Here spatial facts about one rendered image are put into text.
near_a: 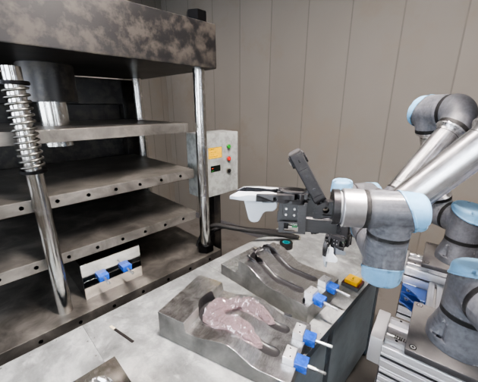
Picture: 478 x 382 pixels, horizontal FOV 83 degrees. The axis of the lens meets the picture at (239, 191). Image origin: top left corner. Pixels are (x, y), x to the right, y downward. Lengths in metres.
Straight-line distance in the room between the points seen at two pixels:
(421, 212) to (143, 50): 1.12
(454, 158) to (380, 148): 2.09
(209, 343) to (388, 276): 0.65
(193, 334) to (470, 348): 0.77
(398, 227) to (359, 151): 2.28
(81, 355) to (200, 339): 0.42
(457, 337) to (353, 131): 2.17
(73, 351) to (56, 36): 1.08
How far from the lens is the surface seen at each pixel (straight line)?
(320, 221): 0.56
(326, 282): 1.27
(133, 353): 1.17
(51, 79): 1.48
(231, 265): 1.42
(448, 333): 0.92
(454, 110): 1.16
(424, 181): 0.71
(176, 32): 1.39
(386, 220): 0.56
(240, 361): 1.01
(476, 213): 1.30
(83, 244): 1.41
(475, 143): 0.73
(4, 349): 1.42
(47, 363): 1.26
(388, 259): 0.60
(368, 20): 2.89
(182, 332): 1.10
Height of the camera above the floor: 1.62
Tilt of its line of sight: 17 degrees down
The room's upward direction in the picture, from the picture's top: straight up
